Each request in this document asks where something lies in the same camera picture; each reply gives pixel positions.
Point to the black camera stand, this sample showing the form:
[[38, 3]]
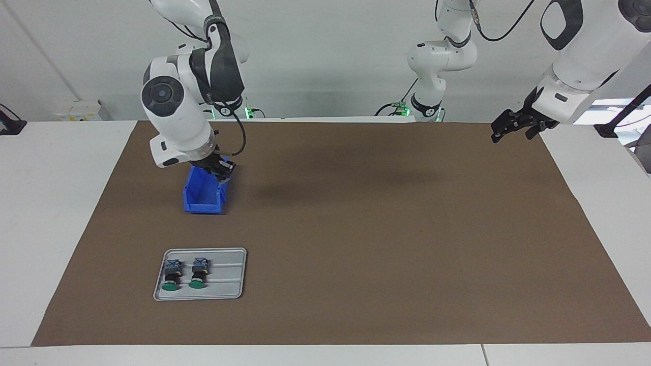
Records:
[[606, 131]]

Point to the grey metal tray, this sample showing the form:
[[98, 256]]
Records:
[[226, 284]]

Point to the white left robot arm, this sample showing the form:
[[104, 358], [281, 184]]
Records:
[[585, 56]]

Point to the blue plastic storage bin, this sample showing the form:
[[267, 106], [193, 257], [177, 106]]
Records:
[[203, 201]]

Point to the brown table mat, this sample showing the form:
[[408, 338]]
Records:
[[356, 279]]

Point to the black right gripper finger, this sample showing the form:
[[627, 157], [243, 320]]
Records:
[[234, 170], [217, 177]]

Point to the black clamp mount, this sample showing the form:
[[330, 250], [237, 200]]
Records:
[[11, 127]]

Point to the grey chair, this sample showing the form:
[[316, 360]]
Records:
[[645, 155]]

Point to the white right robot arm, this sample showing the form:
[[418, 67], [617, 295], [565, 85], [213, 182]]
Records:
[[178, 117]]

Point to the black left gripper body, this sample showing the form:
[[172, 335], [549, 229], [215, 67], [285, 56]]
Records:
[[529, 119]]

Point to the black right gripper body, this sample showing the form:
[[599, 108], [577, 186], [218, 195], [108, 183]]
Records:
[[208, 163]]

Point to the white socket box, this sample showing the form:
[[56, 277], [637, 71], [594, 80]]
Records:
[[81, 111]]

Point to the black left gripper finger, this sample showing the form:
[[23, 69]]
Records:
[[534, 131], [503, 122]]

